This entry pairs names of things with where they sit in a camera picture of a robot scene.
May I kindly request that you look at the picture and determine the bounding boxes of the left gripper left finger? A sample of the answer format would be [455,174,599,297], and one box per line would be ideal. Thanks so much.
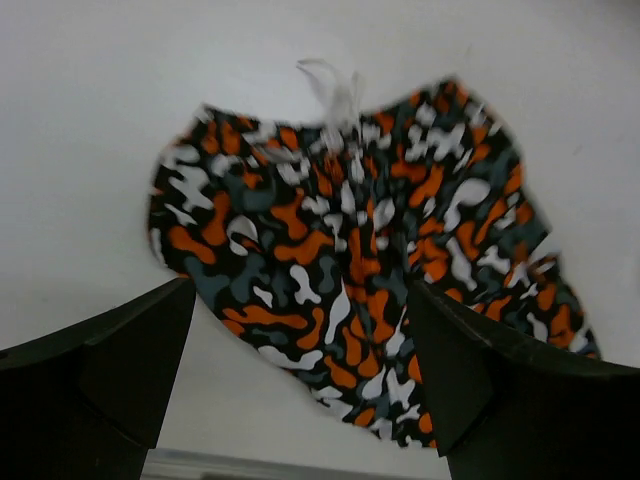
[1,279,195,479]

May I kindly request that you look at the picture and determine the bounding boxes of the aluminium front rail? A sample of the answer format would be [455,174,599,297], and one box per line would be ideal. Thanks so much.
[140,449,437,480]

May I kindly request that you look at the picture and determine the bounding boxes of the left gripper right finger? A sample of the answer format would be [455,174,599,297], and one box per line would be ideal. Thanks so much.
[407,282,639,479]

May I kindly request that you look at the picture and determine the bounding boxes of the camouflage patterned shorts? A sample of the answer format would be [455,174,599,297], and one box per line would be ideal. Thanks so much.
[147,70,599,448]

